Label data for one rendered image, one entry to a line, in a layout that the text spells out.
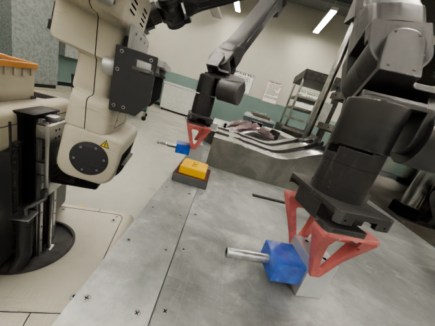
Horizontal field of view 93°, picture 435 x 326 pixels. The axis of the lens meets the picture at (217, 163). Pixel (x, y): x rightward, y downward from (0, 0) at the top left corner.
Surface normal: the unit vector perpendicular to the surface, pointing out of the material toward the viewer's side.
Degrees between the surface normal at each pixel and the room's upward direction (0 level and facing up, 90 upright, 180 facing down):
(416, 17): 58
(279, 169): 90
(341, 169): 90
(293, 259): 1
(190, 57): 90
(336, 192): 90
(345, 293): 0
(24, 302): 0
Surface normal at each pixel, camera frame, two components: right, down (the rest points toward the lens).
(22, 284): 0.28, -0.91
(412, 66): -0.11, -0.29
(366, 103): -0.75, -0.01
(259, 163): -0.06, 0.30
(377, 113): -0.52, 0.11
